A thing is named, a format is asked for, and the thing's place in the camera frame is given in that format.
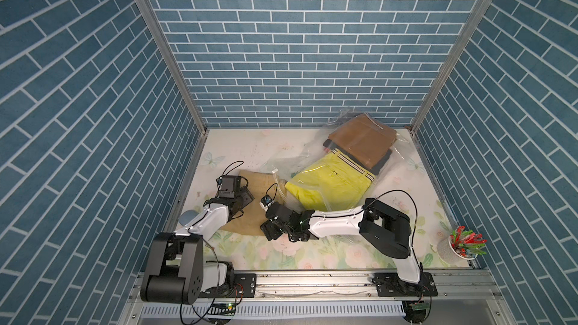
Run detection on grey blue small object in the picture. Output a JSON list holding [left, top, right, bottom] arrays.
[[179, 210, 199, 227]]

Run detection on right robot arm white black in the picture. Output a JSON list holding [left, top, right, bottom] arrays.
[[260, 198, 422, 284]]

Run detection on black folded garment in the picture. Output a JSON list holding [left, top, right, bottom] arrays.
[[323, 139, 392, 175]]

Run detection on brown folded garment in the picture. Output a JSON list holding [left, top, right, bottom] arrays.
[[325, 114, 397, 172]]

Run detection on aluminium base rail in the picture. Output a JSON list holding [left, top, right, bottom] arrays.
[[119, 268, 515, 324]]

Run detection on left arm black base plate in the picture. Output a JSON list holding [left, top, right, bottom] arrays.
[[199, 273, 257, 299]]

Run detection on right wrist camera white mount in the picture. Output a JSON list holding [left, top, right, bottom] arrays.
[[260, 183, 278, 212]]

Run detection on clear plastic vacuum bag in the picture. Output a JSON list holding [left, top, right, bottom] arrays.
[[261, 109, 413, 212]]

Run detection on neon yellow garment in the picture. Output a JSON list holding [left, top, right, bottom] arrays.
[[285, 149, 376, 212]]

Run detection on beige trousers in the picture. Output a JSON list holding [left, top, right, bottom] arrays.
[[221, 170, 277, 237]]

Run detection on cup of coloured clips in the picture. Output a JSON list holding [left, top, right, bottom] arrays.
[[437, 226, 487, 265]]

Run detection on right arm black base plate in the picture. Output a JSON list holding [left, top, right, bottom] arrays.
[[372, 272, 438, 297]]

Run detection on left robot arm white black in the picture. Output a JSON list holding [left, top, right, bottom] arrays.
[[140, 187, 257, 305]]

